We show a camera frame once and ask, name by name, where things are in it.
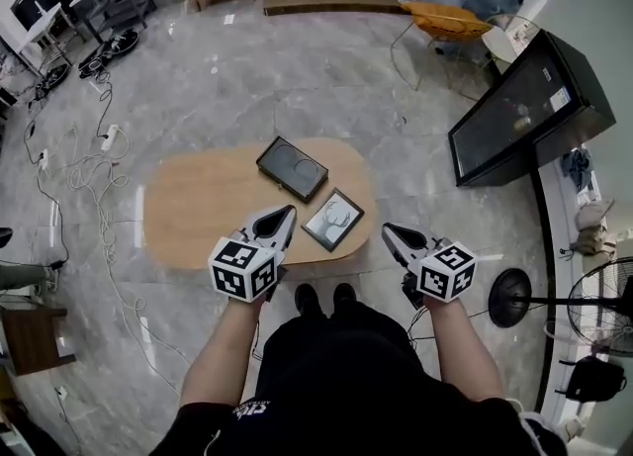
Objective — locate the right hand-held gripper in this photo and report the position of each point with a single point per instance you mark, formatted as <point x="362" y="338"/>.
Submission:
<point x="445" y="271"/>

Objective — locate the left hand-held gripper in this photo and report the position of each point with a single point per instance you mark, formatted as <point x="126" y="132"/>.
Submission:
<point x="237" y="271"/>

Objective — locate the deer picture frame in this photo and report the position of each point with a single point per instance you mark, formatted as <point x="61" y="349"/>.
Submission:
<point x="332" y="219"/>

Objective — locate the person's right forearm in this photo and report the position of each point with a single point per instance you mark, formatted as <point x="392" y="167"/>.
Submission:
<point x="465" y="355"/>

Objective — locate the person's left forearm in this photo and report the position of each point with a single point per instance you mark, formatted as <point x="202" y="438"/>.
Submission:
<point x="220" y="355"/>

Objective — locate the wooden coffee table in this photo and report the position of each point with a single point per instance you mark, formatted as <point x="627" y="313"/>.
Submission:
<point x="203" y="207"/>

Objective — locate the black glass-lid box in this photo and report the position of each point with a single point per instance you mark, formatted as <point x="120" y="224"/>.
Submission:
<point x="292" y="169"/>

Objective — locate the person's left black shoe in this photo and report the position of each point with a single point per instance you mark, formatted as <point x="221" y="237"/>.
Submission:
<point x="306" y="298"/>

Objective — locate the person's black shoe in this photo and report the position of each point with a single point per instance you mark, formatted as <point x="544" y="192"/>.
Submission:
<point x="343" y="295"/>
<point x="306" y="298"/>

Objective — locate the person's right black shoe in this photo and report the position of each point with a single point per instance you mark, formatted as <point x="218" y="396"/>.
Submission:
<point x="343" y="295"/>

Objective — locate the person's black shirt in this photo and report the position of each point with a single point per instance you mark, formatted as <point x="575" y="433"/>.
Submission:
<point x="356" y="394"/>

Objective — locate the black glass-door fridge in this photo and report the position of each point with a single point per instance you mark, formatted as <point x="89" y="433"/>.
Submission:
<point x="524" y="118"/>

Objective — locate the beige cap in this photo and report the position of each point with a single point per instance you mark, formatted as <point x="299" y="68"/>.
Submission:
<point x="593" y="219"/>

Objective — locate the blue grey cloth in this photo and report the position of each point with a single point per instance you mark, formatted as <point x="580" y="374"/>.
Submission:
<point x="576" y="167"/>

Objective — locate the white power strip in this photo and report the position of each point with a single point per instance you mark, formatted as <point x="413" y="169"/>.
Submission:
<point x="43" y="160"/>
<point x="110" y="137"/>

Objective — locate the black backpack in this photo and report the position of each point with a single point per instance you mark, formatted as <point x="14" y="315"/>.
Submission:
<point x="593" y="379"/>

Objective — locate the black round floor pan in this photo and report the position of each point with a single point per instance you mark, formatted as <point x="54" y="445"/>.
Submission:
<point x="109" y="51"/>
<point x="54" y="79"/>

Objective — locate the dark wooden side table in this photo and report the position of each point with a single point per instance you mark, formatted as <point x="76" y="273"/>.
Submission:
<point x="34" y="340"/>

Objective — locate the black pedestal fan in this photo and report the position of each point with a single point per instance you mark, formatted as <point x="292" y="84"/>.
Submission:
<point x="512" y="298"/>

